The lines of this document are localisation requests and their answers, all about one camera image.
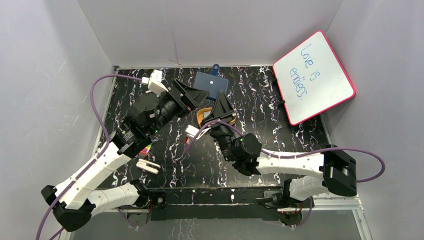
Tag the navy blue card holder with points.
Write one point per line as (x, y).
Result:
(211, 82)

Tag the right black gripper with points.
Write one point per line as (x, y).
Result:
(221, 110)

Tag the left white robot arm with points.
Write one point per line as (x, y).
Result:
(77, 199)

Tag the pink framed whiteboard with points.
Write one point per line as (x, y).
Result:
(311, 79)

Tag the orange oval tray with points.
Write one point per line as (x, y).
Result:
(201, 114)

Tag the white whiteboard eraser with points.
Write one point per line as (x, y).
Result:
(148, 166)

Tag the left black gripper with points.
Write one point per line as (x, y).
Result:
(180, 102)

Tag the colourful marker pen set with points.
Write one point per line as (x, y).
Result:
(144, 152)

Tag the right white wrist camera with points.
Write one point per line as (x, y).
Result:
(191, 131)

